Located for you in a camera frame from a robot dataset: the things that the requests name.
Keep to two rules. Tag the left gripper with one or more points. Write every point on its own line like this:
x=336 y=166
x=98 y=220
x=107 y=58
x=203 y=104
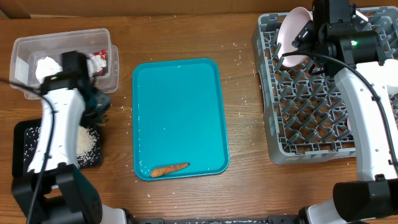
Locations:
x=92 y=121

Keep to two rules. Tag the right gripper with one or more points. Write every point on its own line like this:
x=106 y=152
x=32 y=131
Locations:
x=303 y=41

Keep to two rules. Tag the large white plate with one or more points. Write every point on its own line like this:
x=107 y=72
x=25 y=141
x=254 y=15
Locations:
x=291 y=25

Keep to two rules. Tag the red snack wrapper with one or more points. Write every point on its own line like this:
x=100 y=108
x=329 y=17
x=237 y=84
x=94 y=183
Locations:
x=104 y=55

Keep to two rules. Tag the white napkin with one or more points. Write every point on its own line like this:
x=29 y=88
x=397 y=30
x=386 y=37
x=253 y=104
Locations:
x=46 y=67

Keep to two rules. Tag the brown walnut piece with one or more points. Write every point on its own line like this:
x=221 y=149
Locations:
x=100 y=120

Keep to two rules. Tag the white tissue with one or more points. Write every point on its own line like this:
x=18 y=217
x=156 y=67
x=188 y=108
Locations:
x=96 y=66

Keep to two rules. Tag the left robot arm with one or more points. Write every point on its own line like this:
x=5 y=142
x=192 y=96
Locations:
x=54 y=190

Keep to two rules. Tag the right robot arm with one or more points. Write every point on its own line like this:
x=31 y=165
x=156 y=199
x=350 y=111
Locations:
x=365 y=78

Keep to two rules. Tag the grey dishwasher rack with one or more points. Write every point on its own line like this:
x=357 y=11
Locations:
x=305 y=117

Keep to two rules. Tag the pile of white rice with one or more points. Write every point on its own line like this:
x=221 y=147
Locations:
x=88 y=152

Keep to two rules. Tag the black plastic tray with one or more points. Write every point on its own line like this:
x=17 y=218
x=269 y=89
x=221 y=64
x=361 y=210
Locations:
x=18 y=169

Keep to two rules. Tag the teal plastic tray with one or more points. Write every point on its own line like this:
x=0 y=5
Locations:
x=178 y=117

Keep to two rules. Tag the clear plastic bin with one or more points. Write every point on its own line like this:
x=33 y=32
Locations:
x=28 y=50

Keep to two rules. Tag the orange carrot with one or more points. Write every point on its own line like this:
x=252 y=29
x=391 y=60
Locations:
x=161 y=171

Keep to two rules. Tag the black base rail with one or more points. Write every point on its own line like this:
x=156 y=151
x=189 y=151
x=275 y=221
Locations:
x=273 y=219

